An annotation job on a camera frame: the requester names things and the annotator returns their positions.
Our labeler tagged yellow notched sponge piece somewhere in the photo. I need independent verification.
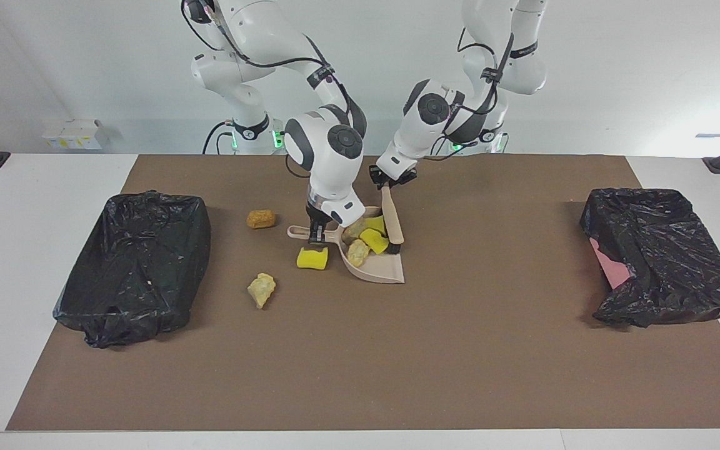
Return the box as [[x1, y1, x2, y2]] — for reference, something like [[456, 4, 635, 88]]
[[296, 246, 329, 271]]

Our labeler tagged pale angular foam chunk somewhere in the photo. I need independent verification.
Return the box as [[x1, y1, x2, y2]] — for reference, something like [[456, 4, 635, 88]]
[[342, 219, 370, 244]]

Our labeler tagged pale rounded foam chunk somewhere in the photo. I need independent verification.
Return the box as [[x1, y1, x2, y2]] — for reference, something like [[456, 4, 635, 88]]
[[347, 239, 371, 268]]

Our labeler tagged yellow wedge sponge piece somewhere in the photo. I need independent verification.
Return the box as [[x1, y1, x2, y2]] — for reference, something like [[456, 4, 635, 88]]
[[360, 228, 391, 255]]

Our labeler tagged brown foam chunk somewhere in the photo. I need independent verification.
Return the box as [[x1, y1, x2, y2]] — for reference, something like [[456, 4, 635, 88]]
[[246, 209, 277, 230]]

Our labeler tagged beige plastic dustpan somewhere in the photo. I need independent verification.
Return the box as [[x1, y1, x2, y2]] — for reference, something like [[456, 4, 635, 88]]
[[287, 206, 406, 285]]

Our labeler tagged pale pointed foam chunk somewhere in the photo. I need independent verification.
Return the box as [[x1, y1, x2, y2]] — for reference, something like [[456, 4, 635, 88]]
[[247, 272, 277, 310]]

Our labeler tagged black bag lined pink bin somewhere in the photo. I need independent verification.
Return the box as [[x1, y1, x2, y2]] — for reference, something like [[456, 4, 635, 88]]
[[579, 187, 720, 329]]

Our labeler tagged brown table mat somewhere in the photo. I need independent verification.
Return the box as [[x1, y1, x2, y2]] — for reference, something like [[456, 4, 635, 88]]
[[5, 154, 720, 432]]

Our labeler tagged black base cable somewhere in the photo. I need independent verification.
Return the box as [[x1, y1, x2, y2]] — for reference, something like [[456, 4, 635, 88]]
[[202, 121, 236, 155]]

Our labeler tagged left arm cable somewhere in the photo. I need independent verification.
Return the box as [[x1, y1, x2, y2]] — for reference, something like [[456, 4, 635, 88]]
[[457, 28, 515, 116]]

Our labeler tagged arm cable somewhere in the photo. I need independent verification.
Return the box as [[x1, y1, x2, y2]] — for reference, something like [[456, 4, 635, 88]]
[[197, 0, 361, 135], [457, 28, 515, 116]]

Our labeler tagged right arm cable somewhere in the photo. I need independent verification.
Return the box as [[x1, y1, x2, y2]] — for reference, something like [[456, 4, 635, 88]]
[[197, 0, 361, 135]]

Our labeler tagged white wall socket box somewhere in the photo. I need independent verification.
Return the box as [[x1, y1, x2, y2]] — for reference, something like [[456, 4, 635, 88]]
[[41, 119, 109, 151]]

